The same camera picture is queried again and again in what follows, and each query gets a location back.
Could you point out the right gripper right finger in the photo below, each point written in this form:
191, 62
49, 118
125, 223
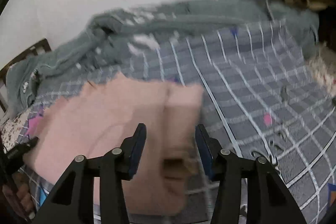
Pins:
269, 200

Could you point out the pink knit sweater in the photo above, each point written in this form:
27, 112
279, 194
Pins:
101, 116

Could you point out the grey checked star bedcover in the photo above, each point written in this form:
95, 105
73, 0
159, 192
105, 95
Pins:
259, 100

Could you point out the person's left hand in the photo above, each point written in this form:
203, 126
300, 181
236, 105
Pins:
20, 200

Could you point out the dark wooden headboard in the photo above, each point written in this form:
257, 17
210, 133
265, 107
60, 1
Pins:
26, 54

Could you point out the grey-green fleece blanket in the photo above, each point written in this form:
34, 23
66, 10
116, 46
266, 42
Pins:
117, 35

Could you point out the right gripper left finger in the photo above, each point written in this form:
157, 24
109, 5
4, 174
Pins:
71, 198

